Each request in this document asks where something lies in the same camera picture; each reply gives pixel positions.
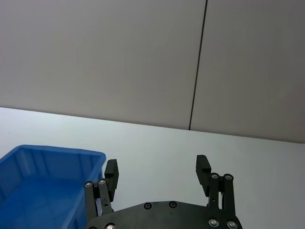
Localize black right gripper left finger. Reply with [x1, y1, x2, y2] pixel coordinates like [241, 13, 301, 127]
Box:
[83, 159, 120, 219]

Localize blue plastic bin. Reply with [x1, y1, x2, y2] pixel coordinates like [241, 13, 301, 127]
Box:
[0, 145, 107, 229]

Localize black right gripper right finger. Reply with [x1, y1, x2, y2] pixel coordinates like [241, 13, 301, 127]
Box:
[194, 155, 236, 217]

